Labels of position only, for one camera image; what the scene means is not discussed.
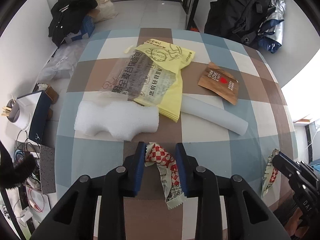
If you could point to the black fluffy brush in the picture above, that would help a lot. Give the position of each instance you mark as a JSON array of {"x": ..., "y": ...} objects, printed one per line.
[{"x": 17, "y": 172}]

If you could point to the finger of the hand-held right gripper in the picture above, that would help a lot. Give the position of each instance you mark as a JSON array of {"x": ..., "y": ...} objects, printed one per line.
[{"x": 290, "y": 168}]

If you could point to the white grey stick holder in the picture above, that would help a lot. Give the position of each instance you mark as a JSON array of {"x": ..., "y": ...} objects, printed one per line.
[{"x": 21, "y": 117}]

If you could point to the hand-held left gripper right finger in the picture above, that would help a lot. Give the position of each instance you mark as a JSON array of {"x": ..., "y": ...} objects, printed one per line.
[{"x": 181, "y": 170}]

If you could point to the black backpack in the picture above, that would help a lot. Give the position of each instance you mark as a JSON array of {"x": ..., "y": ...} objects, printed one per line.
[{"x": 237, "y": 10}]

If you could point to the silver folding umbrella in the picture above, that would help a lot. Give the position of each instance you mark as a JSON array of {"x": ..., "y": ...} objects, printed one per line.
[{"x": 275, "y": 27}]

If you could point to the white plastic tube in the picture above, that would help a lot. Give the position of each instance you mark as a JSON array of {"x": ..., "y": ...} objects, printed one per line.
[{"x": 215, "y": 115}]

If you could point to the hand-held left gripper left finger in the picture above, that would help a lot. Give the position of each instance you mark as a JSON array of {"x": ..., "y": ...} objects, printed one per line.
[{"x": 141, "y": 170}]

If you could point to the brown wooden box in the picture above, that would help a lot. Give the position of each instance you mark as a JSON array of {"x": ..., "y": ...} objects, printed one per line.
[{"x": 53, "y": 93}]

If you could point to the beige tote bag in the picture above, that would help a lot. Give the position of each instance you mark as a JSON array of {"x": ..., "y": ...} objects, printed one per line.
[{"x": 107, "y": 10}]

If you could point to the person's right hand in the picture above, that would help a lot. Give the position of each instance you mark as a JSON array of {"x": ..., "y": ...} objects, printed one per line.
[{"x": 294, "y": 222}]

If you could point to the clear printed bread wrapper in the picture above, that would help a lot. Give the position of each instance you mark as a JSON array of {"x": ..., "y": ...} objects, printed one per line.
[{"x": 125, "y": 80}]

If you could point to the navy blue box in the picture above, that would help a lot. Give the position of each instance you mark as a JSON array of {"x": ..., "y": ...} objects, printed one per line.
[{"x": 40, "y": 120}]

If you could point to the brown sachet with red heart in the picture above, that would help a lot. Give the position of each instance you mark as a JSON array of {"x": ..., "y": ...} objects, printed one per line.
[{"x": 218, "y": 82}]

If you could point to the small orange object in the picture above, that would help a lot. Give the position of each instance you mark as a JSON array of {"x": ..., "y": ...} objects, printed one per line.
[{"x": 194, "y": 29}]

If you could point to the checked tablecloth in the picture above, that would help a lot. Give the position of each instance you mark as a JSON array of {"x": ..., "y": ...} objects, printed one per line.
[{"x": 212, "y": 55}]

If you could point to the red checked snack wrapper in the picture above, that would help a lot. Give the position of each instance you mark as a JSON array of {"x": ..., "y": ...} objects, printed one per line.
[
  {"x": 162, "y": 160},
  {"x": 268, "y": 175}
]

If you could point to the white foam piece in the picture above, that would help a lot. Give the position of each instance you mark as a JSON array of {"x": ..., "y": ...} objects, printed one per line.
[{"x": 117, "y": 120}]

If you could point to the bundle of wooden sticks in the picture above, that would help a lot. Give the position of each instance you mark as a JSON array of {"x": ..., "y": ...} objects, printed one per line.
[{"x": 6, "y": 111}]

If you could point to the black jacket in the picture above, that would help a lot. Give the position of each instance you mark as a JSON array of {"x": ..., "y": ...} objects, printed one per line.
[{"x": 67, "y": 15}]

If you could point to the grey speckled block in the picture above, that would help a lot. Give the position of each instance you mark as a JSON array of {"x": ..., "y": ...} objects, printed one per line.
[{"x": 48, "y": 170}]

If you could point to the cardboard box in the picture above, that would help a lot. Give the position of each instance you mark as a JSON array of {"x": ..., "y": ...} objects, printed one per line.
[{"x": 94, "y": 12}]

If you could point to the grey plastic parcel bag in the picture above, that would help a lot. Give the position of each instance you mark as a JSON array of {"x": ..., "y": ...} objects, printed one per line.
[{"x": 60, "y": 65}]

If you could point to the yellow printed bread bag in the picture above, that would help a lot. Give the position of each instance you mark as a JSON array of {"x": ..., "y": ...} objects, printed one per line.
[{"x": 170, "y": 97}]

